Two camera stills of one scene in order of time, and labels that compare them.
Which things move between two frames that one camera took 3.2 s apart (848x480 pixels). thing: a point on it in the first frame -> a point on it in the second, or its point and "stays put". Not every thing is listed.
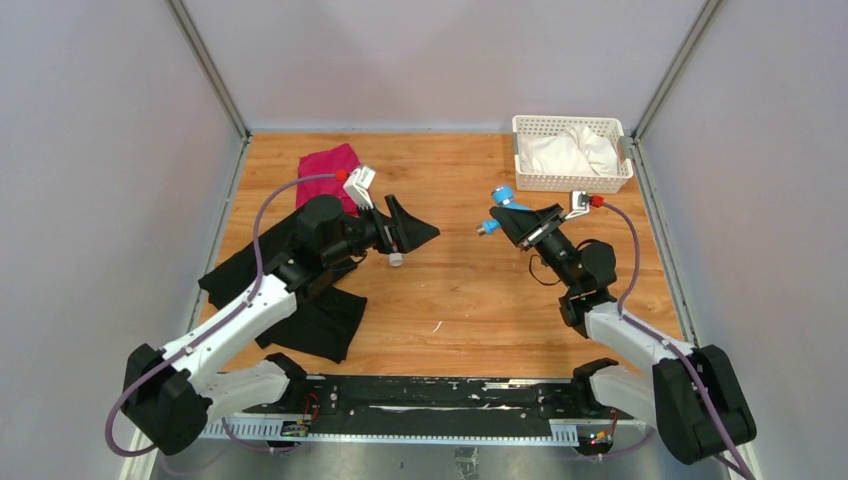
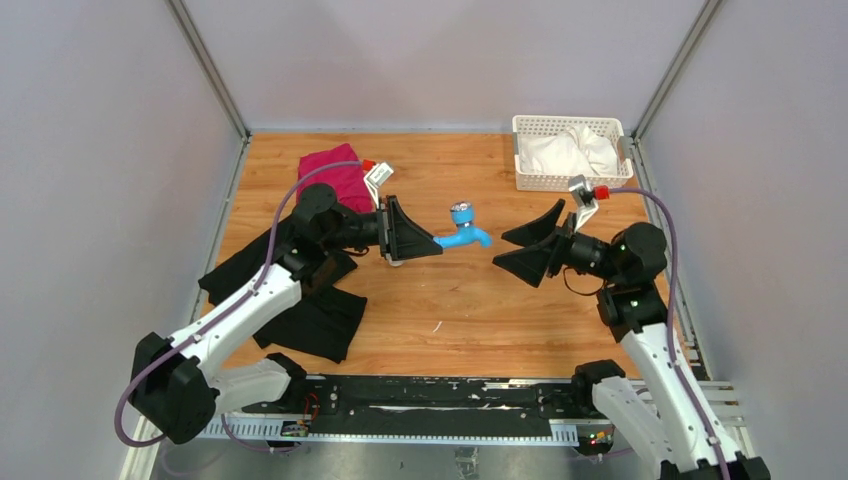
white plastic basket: x=570 y=154 stays put
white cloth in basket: x=575 y=150 stays put
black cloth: x=326 y=318 stays put
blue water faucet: x=502 y=196 -> x=462 y=214
